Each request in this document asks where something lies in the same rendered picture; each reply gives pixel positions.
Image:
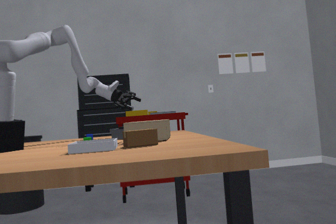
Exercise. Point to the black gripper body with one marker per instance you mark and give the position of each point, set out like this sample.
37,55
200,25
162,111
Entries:
116,96

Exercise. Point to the brown cardboard box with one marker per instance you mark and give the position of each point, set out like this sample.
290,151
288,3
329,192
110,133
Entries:
136,138

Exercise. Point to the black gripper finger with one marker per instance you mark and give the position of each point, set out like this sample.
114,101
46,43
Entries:
128,93
123,105

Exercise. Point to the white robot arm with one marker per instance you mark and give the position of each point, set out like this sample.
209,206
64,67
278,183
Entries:
14,51

